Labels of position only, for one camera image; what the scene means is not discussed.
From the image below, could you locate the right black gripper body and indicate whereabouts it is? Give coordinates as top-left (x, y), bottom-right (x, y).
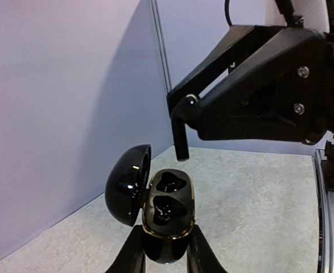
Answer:
top-left (306, 28), bottom-right (334, 145)

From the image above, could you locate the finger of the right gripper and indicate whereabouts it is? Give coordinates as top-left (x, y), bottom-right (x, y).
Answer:
top-left (167, 25), bottom-right (258, 113)
top-left (195, 27), bottom-right (330, 142)

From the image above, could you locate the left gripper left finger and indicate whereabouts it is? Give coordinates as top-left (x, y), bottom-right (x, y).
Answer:
top-left (105, 226), bottom-right (146, 273)

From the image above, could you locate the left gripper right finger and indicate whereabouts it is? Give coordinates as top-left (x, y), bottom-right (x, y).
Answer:
top-left (187, 225), bottom-right (227, 273)

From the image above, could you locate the black earbud charging case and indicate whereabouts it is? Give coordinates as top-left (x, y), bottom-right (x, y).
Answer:
top-left (105, 144), bottom-right (195, 264)

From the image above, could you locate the left aluminium frame post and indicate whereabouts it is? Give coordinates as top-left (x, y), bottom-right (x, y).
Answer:
top-left (150, 0), bottom-right (172, 94)

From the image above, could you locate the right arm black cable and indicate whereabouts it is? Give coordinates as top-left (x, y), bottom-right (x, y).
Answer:
top-left (224, 0), bottom-right (234, 28)

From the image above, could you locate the aluminium front rail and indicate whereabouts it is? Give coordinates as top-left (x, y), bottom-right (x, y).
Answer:
top-left (312, 149), bottom-right (334, 272)

